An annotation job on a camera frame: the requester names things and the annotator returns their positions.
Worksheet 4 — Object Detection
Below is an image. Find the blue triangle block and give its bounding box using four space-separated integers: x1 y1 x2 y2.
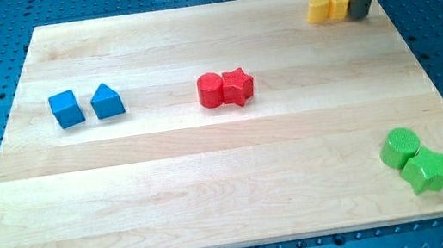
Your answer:
89 84 126 120

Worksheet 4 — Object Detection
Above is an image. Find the green cylinder block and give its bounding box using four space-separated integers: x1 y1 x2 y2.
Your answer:
379 127 421 170

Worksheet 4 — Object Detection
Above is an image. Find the green star block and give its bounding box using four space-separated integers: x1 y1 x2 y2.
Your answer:
401 146 443 195

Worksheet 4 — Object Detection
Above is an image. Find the red star block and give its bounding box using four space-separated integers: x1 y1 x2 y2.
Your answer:
222 67 254 107

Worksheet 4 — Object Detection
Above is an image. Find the blue cube block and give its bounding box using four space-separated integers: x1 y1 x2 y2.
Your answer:
48 90 85 129

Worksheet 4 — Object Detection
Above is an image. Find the yellow heart block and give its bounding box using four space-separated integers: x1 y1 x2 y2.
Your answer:
307 0 330 24

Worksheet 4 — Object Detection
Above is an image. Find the yellow hexagon block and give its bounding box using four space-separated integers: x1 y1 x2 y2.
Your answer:
329 0 350 21

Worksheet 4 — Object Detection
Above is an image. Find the red cylinder block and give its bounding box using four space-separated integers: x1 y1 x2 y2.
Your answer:
196 72 224 109

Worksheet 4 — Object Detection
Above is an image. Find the wooden board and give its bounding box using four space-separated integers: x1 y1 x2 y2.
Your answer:
0 0 443 248

